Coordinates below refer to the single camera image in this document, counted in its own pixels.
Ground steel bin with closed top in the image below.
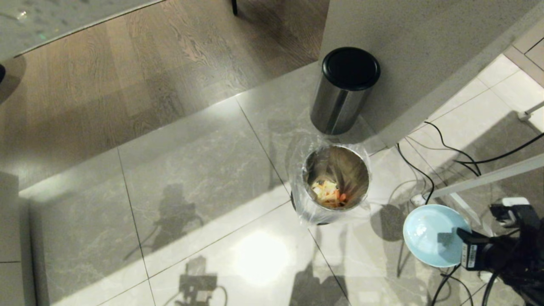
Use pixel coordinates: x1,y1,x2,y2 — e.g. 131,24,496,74
310,70,375,136

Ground white stand bar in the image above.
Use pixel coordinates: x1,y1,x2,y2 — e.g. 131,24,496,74
429,154,544,198

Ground food scraps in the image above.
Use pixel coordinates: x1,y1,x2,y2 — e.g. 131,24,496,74
312,178,349,209

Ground light blue plate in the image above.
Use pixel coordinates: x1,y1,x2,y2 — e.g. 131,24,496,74
402,204,473,268

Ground open steel trash bin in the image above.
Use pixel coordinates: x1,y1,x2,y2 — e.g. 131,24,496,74
288,135,373,226
292,144,371,225

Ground black cable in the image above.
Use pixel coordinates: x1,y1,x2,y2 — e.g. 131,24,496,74
424,122,482,176
431,264,474,306
456,133,544,165
397,144,435,204

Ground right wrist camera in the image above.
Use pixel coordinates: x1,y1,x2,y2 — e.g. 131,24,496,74
490,197,541,238

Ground white tube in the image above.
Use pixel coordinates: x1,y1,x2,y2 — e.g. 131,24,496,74
517,101,544,122

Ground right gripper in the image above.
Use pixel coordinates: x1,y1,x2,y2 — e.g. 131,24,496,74
456,228,513,271

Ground black round bin lid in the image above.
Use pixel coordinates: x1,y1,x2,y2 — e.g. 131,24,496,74
322,47,381,91

